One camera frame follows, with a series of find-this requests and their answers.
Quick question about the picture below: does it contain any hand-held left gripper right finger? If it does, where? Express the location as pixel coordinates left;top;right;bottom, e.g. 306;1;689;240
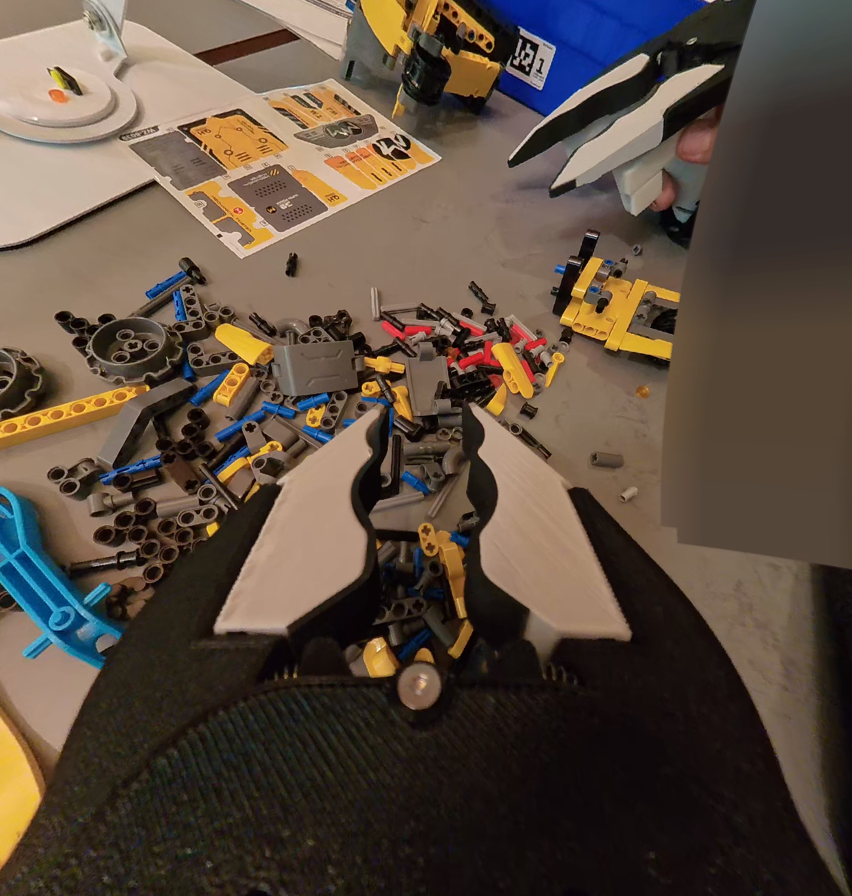
462;402;633;674

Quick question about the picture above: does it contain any yellow grey sticker sheet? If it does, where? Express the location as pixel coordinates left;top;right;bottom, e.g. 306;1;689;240
127;78;442;260

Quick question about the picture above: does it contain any pile of toy building pieces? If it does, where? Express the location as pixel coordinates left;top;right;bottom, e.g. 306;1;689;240
0;258;574;680

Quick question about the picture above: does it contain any white book stand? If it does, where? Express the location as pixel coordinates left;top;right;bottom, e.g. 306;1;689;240
0;0;255;251

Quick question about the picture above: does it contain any yellow flat object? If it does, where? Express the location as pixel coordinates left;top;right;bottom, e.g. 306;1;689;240
0;686;45;865

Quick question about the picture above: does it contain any large yellow toy vehicle model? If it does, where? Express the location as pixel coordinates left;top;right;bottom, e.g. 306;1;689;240
339;0;521;120

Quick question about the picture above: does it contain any stack of printed papers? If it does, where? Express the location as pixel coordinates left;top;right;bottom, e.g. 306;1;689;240
244;0;350;60

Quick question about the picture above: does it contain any small yellow toy wheel assembly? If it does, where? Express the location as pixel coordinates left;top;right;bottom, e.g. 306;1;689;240
552;230;682;366

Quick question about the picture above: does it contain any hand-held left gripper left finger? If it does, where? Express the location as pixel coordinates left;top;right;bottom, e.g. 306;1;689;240
214;406;392;639

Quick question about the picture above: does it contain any person's right hand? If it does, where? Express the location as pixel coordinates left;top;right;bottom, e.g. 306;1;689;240
650;105;722;211

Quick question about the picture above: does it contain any light blue toy frame piece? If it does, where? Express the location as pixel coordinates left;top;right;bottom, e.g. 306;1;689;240
0;483;122;666

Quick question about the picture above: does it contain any dark grey toy wheel hub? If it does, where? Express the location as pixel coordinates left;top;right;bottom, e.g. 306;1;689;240
0;346;45;421
86;315;182;382

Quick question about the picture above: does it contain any blue plastic bin white tag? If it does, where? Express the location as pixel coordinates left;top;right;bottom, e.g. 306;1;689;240
482;0;714;116

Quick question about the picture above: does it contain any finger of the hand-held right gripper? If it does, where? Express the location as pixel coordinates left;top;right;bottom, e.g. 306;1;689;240
550;63;726;200
507;52;655;170

